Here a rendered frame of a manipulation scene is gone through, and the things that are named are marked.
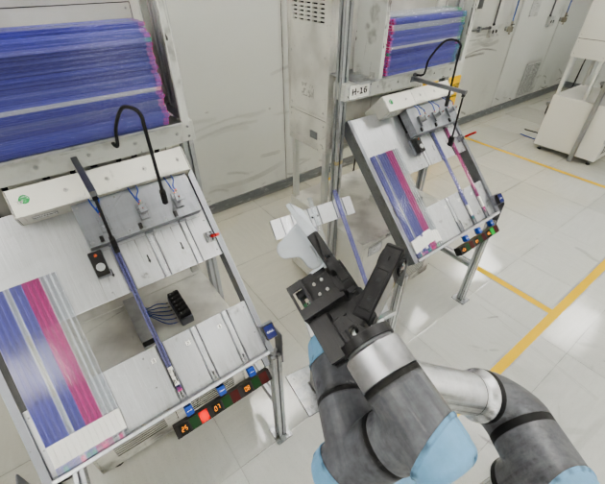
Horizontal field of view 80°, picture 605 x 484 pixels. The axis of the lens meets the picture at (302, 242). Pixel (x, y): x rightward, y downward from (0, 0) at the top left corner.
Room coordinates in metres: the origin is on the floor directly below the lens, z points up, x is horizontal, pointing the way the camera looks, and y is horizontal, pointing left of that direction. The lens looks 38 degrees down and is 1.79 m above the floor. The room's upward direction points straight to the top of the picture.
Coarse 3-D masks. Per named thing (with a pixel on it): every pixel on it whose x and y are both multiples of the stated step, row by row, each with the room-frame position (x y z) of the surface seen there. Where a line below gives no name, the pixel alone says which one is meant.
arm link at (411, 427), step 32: (384, 384) 0.21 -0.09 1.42; (416, 384) 0.21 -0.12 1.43; (384, 416) 0.19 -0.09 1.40; (416, 416) 0.18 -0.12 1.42; (448, 416) 0.18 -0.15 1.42; (384, 448) 0.16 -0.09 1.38; (416, 448) 0.15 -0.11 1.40; (448, 448) 0.15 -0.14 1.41; (416, 480) 0.14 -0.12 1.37; (448, 480) 0.13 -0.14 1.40
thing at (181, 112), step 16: (144, 0) 1.23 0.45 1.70; (160, 0) 1.11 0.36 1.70; (144, 16) 1.23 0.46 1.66; (160, 16) 1.10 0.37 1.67; (160, 64) 1.23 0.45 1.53; (176, 64) 1.11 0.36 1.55; (176, 80) 1.10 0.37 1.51; (176, 96) 1.10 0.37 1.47; (176, 112) 1.14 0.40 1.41; (160, 128) 1.06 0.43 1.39; (80, 144) 0.94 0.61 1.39; (96, 144) 0.95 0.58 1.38; (16, 160) 0.84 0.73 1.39; (128, 304) 1.00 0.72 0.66; (176, 304) 0.99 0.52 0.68; (144, 320) 0.92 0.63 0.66; (192, 320) 0.95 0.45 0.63; (144, 336) 0.84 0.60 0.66; (256, 368) 0.93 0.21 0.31; (272, 432) 0.78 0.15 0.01; (288, 432) 0.78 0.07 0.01; (16, 480) 0.34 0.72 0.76; (80, 480) 0.48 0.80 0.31
